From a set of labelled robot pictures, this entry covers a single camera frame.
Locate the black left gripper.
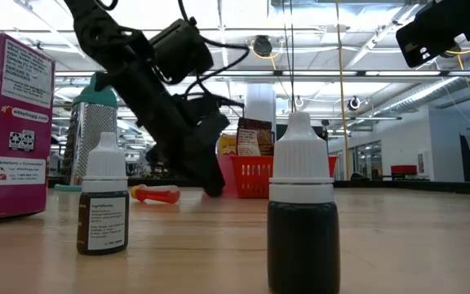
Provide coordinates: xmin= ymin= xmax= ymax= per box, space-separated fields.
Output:
xmin=94 ymin=47 xmax=232 ymax=198

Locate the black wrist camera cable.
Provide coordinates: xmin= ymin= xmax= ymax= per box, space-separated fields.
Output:
xmin=176 ymin=0 xmax=251 ymax=99

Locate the red plastic basket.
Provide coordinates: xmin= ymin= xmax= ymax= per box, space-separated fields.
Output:
xmin=229 ymin=154 xmax=339 ymax=199

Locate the red background stool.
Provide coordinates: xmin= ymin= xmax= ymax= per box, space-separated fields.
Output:
xmin=389 ymin=164 xmax=419 ymax=177

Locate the black ceiling cable reel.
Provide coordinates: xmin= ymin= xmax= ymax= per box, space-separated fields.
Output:
xmin=346 ymin=95 xmax=362 ymax=113
xmin=251 ymin=34 xmax=274 ymax=59

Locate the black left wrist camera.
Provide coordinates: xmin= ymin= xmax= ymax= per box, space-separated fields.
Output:
xmin=148 ymin=17 xmax=215 ymax=86

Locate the red dropper bottle white cap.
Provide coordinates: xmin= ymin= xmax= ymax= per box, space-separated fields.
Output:
xmin=266 ymin=110 xmax=341 ymax=294

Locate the black aluminium table frame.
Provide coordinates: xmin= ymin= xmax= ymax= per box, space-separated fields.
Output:
xmin=47 ymin=176 xmax=470 ymax=197

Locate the orange liquid small bottle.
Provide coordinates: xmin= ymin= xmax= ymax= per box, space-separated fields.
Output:
xmin=130 ymin=183 xmax=182 ymax=205

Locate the pink plastic tray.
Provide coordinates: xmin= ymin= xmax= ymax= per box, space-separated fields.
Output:
xmin=217 ymin=154 xmax=240 ymax=198

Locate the dark dropper bottle white label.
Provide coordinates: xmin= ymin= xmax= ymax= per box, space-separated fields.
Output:
xmin=76 ymin=131 xmax=131 ymax=256

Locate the yellow Corn Pops cereal box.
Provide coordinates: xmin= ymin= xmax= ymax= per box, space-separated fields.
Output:
xmin=216 ymin=134 xmax=238 ymax=157

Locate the brown spice packet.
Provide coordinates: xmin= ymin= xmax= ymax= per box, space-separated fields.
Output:
xmin=236 ymin=117 xmax=276 ymax=158

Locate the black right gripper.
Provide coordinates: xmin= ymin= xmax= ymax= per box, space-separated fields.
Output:
xmin=395 ymin=0 xmax=470 ymax=69

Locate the teal handled metal box grater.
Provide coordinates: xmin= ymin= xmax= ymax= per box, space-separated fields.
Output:
xmin=53 ymin=72 xmax=120 ymax=194

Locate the magenta Raisin Bran cereal box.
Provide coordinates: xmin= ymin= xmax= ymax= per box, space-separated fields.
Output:
xmin=0 ymin=32 xmax=56 ymax=222

